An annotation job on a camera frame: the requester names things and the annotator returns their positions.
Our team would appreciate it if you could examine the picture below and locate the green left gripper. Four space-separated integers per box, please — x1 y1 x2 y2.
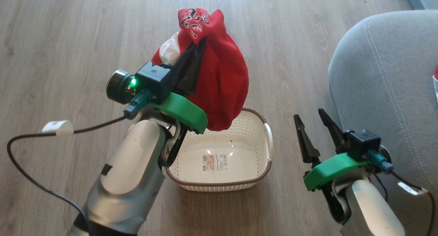
151 38 208 134

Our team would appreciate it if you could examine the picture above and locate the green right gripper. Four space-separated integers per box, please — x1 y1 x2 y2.
294 108 369 192

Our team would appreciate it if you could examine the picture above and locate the red white sports jersey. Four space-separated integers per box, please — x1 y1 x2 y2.
151 8 250 132

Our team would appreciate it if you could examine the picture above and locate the white and red garment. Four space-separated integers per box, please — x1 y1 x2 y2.
432 63 438 105

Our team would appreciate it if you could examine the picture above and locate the grey fabric sofa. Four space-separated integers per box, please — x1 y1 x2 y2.
327 10 438 236

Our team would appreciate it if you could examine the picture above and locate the paper label sticker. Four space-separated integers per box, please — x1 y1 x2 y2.
202 154 228 172

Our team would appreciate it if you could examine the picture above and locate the cream plastic laundry basket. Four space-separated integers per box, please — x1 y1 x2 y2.
164 107 274 192

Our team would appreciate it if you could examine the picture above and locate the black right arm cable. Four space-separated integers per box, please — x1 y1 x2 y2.
364 150 437 236

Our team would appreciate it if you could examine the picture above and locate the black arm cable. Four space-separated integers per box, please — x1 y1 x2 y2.
7 89 153 236
364 150 437 236

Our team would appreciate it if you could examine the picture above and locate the white tag, right cable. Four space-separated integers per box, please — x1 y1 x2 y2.
397 182 428 196

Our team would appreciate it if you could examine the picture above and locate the white tag, cable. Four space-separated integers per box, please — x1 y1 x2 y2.
397 182 428 196
41 120 74 136

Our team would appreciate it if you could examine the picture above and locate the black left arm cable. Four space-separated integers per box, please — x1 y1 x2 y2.
7 89 153 236

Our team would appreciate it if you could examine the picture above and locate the white tag, left cable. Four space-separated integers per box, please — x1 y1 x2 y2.
41 120 74 136

